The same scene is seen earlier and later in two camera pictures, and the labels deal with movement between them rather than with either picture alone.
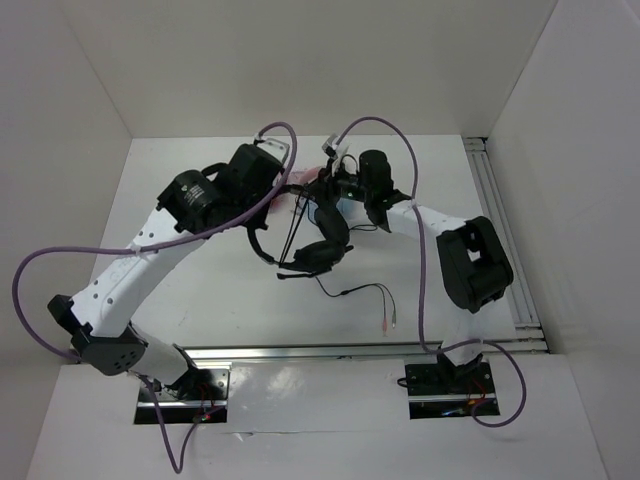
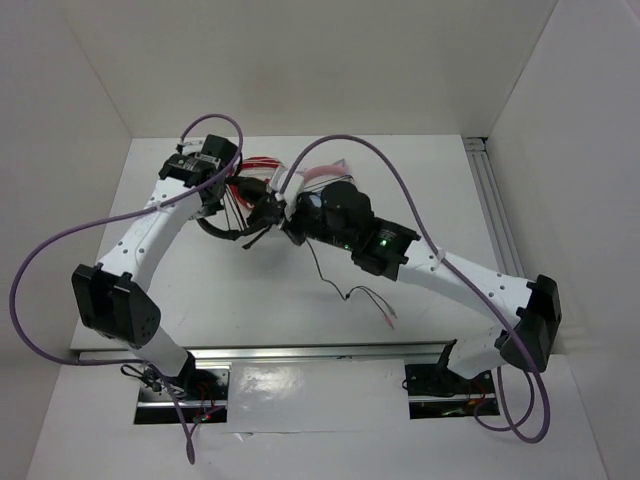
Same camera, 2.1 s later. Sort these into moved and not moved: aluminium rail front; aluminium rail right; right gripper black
Moved: right gripper black
Not moved: aluminium rail front; aluminium rail right
